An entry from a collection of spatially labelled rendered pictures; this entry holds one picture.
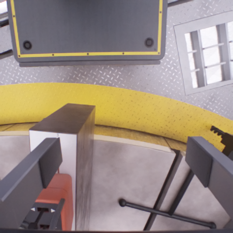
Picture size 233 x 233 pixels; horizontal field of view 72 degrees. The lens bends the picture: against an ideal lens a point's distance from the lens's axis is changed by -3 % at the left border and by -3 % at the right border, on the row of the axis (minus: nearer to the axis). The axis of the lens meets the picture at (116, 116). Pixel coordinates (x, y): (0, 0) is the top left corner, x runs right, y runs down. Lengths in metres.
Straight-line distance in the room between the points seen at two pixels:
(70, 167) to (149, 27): 0.65
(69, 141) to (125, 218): 0.81
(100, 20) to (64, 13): 0.16
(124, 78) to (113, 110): 0.23
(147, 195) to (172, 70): 0.79
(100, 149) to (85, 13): 0.65
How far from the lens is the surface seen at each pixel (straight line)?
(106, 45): 0.79
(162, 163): 0.97
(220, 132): 1.22
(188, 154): 0.17
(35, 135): 0.51
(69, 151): 0.49
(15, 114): 1.36
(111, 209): 1.14
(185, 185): 1.05
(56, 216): 0.40
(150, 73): 1.12
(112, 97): 1.12
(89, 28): 0.81
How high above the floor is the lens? 1.10
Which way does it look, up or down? 74 degrees down
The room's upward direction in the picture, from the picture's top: 178 degrees counter-clockwise
